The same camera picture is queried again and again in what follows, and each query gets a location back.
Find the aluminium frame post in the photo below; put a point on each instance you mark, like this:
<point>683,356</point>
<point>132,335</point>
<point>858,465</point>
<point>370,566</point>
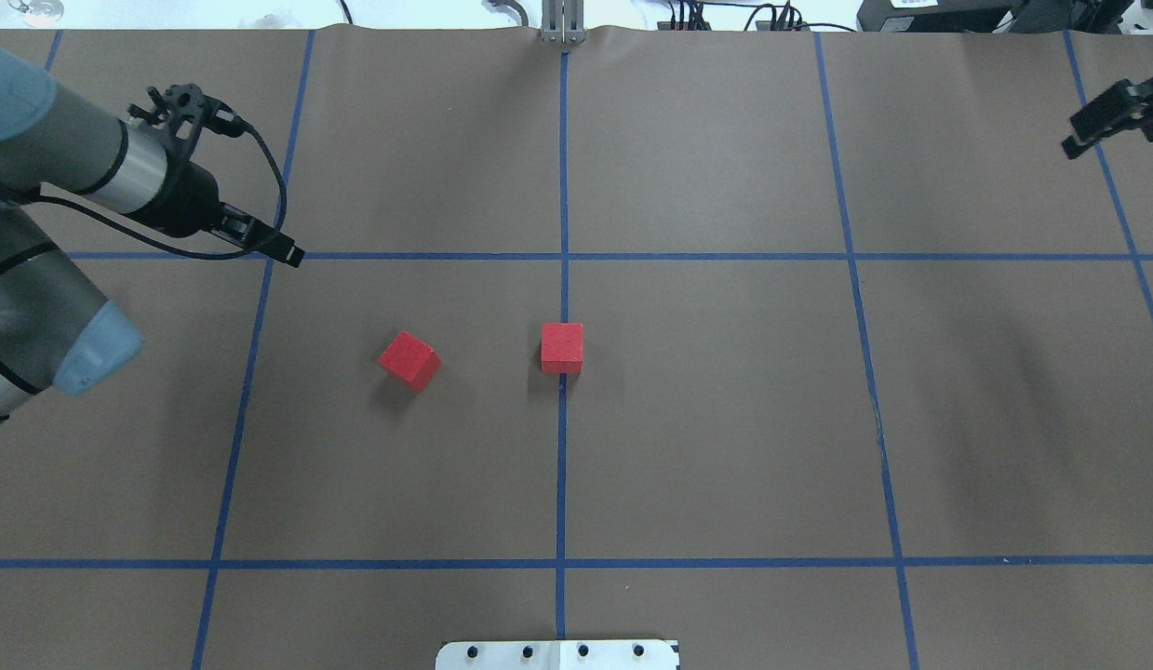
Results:
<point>562,22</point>

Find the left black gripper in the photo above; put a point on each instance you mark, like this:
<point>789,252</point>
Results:
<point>187,200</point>

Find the black box with label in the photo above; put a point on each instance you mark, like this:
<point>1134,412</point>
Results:
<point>930,17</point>

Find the red block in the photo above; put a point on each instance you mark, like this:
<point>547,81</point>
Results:
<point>410,361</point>
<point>562,348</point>

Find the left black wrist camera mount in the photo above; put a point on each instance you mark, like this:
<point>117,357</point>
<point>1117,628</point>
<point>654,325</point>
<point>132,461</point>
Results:
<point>179,115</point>

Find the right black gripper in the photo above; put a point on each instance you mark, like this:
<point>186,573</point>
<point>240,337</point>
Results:
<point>1118,107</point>

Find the white pedestal column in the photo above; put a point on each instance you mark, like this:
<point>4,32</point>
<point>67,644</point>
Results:
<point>560,654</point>

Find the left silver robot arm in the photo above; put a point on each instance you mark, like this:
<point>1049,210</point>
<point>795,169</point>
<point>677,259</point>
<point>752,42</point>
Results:
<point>135,175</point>

